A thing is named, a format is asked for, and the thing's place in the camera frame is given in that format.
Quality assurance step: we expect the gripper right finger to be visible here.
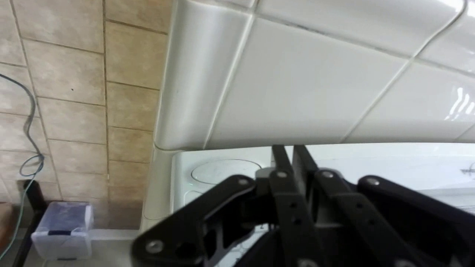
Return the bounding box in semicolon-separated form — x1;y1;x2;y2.
292;145;475;267

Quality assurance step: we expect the clear plastic container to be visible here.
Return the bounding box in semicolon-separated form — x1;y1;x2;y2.
31;201;94;261

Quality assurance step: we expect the black metal frame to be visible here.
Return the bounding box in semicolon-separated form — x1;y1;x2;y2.
13;179;49;267

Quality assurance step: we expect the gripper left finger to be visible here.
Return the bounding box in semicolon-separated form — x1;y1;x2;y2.
131;145;324;267

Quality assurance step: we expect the grey cable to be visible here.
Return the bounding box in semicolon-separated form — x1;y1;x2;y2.
0;73;46;261

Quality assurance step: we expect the white microwave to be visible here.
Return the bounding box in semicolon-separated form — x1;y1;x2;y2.
142;142;475;267

